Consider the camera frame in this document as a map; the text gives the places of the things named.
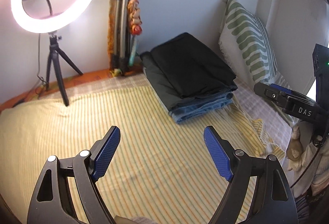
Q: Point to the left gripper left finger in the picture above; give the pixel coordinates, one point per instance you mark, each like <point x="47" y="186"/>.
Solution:
<point x="52" y="202"/>

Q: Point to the black pants with pink logo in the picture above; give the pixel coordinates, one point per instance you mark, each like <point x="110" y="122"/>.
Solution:
<point x="192" y="68"/>

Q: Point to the gloved right hand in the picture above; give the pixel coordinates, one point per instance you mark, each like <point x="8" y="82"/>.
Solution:
<point x="306" y="163"/>

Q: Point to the green patterned white pillow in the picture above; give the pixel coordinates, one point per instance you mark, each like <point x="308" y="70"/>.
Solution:
<point x="245" y="45"/>

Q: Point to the yellow striped blanket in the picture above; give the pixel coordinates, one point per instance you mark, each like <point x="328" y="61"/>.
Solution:
<point x="161" y="170"/>

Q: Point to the folded blue jeans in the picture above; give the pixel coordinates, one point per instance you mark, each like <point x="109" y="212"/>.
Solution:
<point x="199" y="106"/>

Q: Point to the dark green folded garment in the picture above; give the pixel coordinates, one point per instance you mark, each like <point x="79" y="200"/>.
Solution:
<point x="166" y="93"/>

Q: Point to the folded silver tripod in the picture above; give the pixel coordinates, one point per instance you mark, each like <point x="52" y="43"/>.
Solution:
<point x="119" y="60"/>

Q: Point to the colourful hanging fabric ornament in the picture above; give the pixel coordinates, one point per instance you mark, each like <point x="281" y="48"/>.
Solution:
<point x="134" y="24"/>

